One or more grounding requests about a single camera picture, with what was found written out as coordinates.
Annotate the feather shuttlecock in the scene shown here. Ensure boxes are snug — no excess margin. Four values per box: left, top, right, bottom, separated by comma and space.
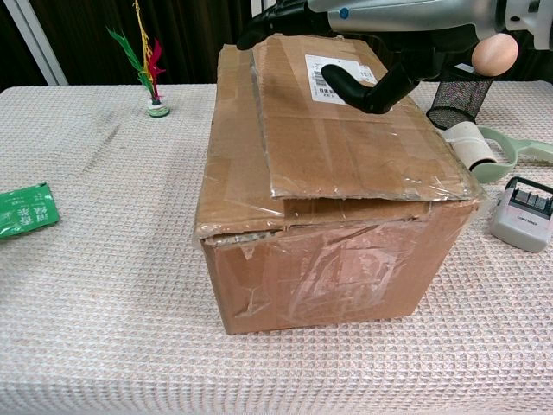
105, 0, 172, 118

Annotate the green tea packet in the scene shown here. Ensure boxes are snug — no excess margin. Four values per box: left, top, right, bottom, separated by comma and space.
0, 181, 61, 240

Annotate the white partition frame post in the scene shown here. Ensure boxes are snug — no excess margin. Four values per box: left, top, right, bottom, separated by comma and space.
8, 0, 69, 86

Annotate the beige wooden egg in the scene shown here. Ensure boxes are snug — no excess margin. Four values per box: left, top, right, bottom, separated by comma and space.
471, 33, 518, 78

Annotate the beige waffle tablecloth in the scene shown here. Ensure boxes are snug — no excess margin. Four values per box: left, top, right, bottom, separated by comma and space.
0, 80, 553, 415

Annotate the brown cardboard box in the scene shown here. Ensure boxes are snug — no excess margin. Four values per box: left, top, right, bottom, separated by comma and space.
191, 33, 488, 336

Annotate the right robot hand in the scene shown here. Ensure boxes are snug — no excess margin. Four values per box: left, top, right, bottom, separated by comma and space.
235, 0, 502, 115

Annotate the black mesh pen cup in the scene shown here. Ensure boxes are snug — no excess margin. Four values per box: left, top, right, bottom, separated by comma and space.
426, 62, 493, 131

